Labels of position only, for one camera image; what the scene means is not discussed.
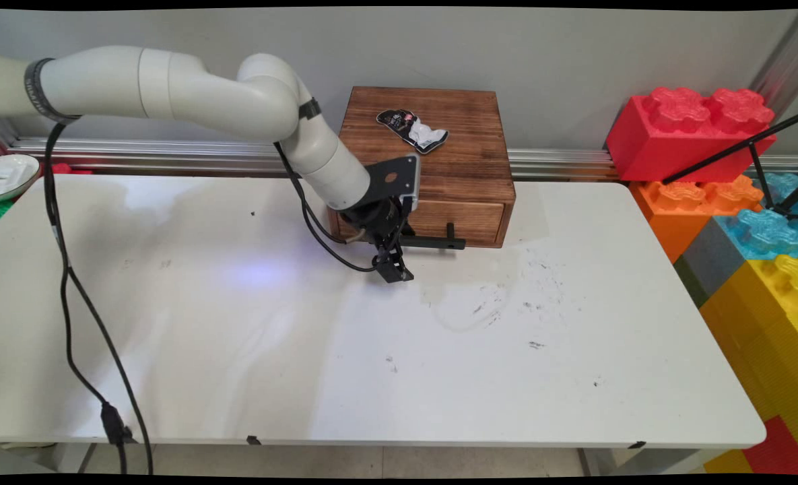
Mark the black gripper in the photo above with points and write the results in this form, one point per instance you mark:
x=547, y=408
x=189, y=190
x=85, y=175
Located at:
x=375, y=222

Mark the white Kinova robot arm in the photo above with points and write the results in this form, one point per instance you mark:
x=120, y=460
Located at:
x=203, y=94

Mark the brown wooden drawer box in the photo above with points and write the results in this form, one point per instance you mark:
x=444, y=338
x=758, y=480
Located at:
x=466, y=162

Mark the black white snack packet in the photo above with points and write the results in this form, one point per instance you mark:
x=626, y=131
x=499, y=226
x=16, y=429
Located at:
x=415, y=130

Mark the big orange toy block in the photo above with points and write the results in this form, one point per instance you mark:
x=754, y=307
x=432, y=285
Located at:
x=675, y=215

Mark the big red toy block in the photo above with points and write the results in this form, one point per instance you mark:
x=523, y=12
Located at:
x=675, y=138

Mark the big grey toy block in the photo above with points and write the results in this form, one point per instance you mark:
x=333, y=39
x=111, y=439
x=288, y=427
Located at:
x=708, y=263

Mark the small red toy block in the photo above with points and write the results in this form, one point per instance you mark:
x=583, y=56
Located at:
x=69, y=168

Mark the big blue toy block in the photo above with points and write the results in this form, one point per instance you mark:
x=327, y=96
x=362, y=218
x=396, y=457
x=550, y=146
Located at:
x=766, y=232

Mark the black tripod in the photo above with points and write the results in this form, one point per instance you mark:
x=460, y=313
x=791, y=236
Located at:
x=752, y=145

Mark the big yellow toy block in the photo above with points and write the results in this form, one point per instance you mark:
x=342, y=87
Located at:
x=762, y=323

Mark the white dish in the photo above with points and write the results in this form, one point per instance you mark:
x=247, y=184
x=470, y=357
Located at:
x=8, y=175

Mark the low red toy block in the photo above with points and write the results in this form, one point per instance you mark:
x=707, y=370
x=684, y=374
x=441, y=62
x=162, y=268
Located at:
x=782, y=451

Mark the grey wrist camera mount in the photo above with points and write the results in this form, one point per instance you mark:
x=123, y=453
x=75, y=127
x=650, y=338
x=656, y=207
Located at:
x=392, y=176

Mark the aluminium wall rail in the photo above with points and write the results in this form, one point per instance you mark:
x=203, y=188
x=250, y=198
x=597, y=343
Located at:
x=170, y=153

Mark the aluminium upright post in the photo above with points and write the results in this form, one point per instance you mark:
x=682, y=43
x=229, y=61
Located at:
x=782, y=64

